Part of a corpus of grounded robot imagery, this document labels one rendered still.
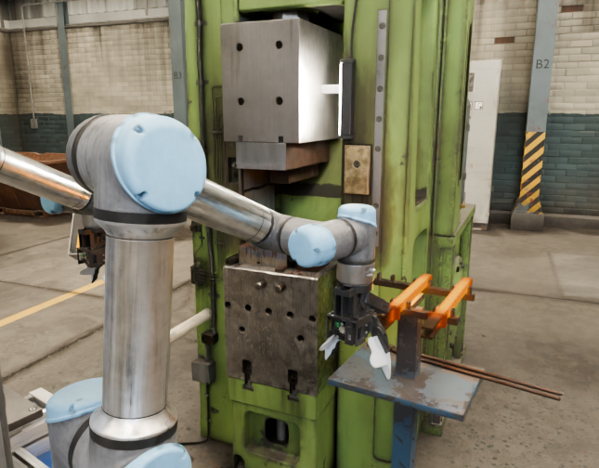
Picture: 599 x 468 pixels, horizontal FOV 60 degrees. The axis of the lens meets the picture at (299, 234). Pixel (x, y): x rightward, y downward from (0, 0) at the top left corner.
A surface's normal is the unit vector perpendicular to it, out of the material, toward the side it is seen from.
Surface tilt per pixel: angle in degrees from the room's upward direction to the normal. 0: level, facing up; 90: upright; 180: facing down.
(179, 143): 84
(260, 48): 90
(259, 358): 90
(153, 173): 83
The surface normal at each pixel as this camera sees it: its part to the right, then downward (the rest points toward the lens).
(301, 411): -0.40, 0.21
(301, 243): -0.69, 0.16
